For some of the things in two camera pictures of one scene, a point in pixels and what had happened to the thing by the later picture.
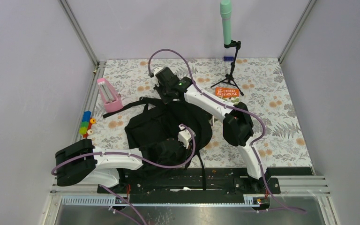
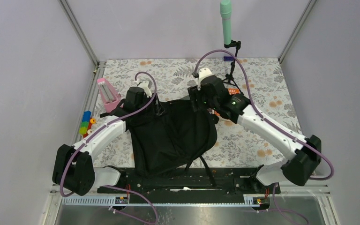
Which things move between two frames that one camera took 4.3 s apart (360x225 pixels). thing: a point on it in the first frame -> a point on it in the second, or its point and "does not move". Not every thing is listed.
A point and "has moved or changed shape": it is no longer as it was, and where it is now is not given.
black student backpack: (169, 136) has moved or changed shape
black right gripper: (158, 87) -> (195, 93)
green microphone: (225, 10) does not move
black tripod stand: (229, 78) does not move
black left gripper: (186, 153) -> (145, 97)
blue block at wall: (228, 58) does not move
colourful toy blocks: (86, 124) does not move
